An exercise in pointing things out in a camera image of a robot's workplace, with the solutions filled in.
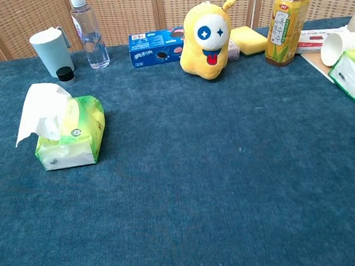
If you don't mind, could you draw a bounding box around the green tissue pack with window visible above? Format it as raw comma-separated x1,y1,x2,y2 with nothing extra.
326,48,355,105

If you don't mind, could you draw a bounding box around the blue cookie box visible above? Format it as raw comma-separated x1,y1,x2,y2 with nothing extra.
127,27,188,69

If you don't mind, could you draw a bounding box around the small white pink box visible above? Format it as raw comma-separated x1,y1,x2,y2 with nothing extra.
225,38,242,61

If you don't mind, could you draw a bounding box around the pale green plastic mug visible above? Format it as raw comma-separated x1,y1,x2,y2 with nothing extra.
27,24,76,81

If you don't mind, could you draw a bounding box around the blue velvet tablecloth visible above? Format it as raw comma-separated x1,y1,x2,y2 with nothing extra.
0,15,355,266

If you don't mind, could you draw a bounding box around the yellow corn tea bottle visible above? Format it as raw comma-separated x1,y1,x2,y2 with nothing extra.
259,0,317,69

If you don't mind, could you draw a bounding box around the white paper cup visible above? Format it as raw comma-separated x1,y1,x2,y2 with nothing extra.
317,30,355,68

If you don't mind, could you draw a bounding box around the white red flat box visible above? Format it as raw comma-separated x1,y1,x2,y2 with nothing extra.
293,26,351,56

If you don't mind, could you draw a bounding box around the woven rattan folding screen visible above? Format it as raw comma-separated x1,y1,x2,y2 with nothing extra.
0,0,355,62

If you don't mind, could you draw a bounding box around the yellow green sponge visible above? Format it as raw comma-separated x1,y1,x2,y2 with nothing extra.
229,23,269,59

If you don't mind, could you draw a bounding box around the green yellow tissue pack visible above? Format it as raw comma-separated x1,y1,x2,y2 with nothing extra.
29,93,110,172

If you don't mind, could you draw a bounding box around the yellow one-eyed plush toy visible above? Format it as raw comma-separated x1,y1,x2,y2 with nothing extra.
173,0,245,83

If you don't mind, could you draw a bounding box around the small black bottle cap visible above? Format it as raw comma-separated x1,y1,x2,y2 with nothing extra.
55,66,77,86

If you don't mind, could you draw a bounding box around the brown cardboard sheet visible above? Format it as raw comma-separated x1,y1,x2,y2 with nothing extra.
301,49,336,87

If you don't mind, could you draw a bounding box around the clear plastic water bottle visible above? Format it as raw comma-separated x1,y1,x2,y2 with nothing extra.
68,0,111,72

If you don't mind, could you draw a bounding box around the white tissue sheet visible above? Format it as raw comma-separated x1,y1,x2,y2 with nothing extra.
9,80,78,148

